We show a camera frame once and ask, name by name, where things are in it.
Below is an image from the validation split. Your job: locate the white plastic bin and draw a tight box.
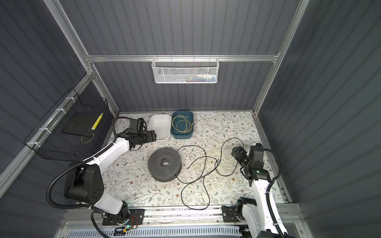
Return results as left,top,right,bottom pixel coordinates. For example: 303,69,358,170
148,114,172,144

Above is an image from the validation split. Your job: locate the black cable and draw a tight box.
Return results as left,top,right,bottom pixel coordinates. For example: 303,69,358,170
175,137,245,211

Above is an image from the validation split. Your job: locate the grey foam spool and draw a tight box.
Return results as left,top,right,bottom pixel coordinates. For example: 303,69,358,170
147,147,182,182

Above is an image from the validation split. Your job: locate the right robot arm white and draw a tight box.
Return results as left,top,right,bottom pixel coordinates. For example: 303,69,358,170
231,143,291,238

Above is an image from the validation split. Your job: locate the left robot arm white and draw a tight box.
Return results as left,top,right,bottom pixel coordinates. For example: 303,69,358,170
46,118,157,224

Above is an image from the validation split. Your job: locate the yellow strip in basket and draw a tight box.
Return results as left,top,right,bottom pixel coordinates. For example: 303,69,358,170
91,113,103,131

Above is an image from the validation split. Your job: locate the teal plastic bin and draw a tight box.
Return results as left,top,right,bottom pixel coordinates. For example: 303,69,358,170
171,111,194,139

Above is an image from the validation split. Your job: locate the black pad in basket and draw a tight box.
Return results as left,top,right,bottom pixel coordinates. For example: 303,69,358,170
61,113,97,137

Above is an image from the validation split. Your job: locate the yellow cable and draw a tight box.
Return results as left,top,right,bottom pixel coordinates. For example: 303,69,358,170
172,115,193,133

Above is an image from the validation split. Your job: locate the black wire basket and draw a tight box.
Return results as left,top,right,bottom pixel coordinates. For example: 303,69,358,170
24,91,114,162

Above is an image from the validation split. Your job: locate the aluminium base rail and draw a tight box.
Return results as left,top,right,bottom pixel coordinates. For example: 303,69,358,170
55,203,312,238

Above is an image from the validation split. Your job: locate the white wire mesh basket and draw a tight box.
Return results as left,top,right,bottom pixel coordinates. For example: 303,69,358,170
151,58,220,84

